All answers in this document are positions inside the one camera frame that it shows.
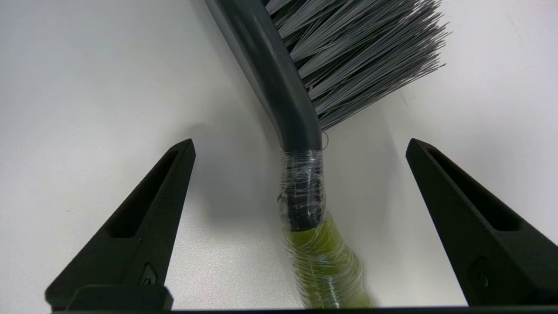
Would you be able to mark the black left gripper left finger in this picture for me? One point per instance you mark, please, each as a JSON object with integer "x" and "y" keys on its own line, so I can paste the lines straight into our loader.
{"x": 139, "y": 231}

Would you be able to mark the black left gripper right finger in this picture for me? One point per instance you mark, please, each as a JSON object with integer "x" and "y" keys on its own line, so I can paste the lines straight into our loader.
{"x": 488, "y": 235}

